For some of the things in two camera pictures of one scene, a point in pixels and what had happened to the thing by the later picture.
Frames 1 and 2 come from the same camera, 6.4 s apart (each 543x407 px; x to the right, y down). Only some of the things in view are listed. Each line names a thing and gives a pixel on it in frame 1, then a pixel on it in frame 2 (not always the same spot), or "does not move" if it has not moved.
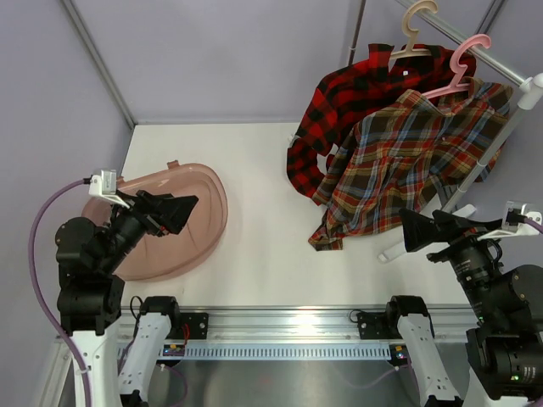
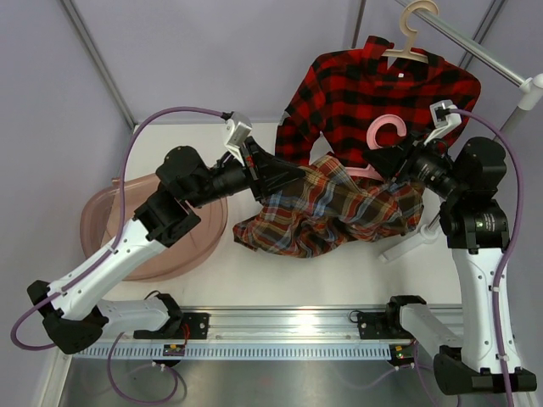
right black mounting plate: (377, 326) does not move
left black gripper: (159, 214) → (273, 174)
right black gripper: (422, 231) → (390, 160)
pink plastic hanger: (460, 68) → (372, 143)
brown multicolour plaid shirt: (408, 156) → (327, 207)
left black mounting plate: (198, 326) does not move
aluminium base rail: (278, 322) does not move
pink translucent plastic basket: (171, 253) does not move
